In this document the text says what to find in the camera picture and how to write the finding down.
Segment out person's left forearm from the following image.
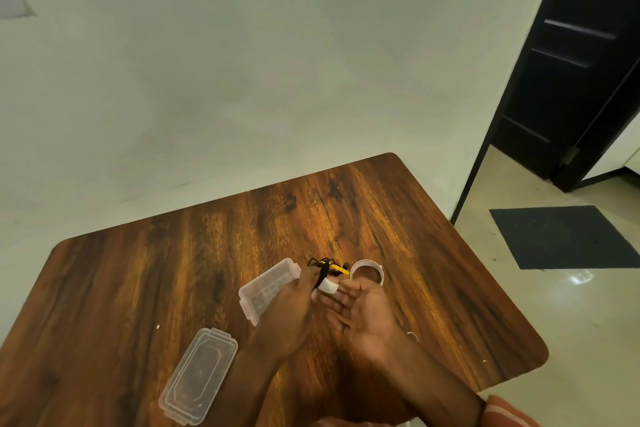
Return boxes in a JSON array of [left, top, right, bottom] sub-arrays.
[[212, 342, 301, 427]]

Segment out person's right forearm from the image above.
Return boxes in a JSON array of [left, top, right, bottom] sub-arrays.
[[372, 334, 490, 427]]

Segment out white tape piece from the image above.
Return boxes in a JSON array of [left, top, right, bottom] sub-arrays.
[[312, 278, 341, 300]]

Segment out black door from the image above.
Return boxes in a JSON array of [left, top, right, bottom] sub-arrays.
[[492, 0, 640, 193]]

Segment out orange striped sleeve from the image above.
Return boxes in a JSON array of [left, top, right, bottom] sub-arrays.
[[482, 394, 543, 427]]

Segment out person's right hand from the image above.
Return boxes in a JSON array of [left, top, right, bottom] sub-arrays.
[[319, 279, 405, 363]]

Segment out person's left hand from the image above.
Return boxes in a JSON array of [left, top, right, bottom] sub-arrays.
[[248, 267, 321, 363]]

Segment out dark grey floor mat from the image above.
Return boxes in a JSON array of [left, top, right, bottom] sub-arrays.
[[489, 205, 640, 271]]

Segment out clear plastic box lid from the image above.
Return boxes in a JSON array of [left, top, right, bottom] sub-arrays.
[[158, 327, 239, 427]]

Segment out black cable with yellow tag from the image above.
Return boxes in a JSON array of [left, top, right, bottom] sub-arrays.
[[307, 257, 351, 291]]

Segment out clear plastic storage box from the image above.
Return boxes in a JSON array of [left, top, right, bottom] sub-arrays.
[[238, 258, 302, 327]]

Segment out clear adhesive tape roll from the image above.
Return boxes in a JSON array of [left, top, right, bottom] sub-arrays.
[[349, 260, 385, 288]]

